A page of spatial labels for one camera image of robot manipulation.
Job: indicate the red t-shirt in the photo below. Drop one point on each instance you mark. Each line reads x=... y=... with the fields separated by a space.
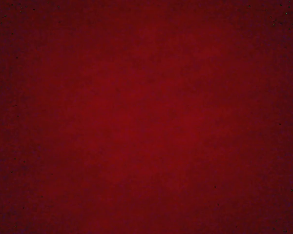
x=146 y=117

